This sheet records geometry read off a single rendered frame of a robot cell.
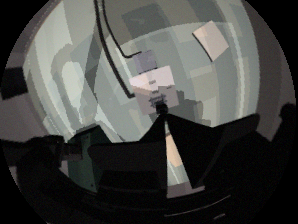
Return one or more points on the flat beige square box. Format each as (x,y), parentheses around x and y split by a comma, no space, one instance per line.
(171,151)

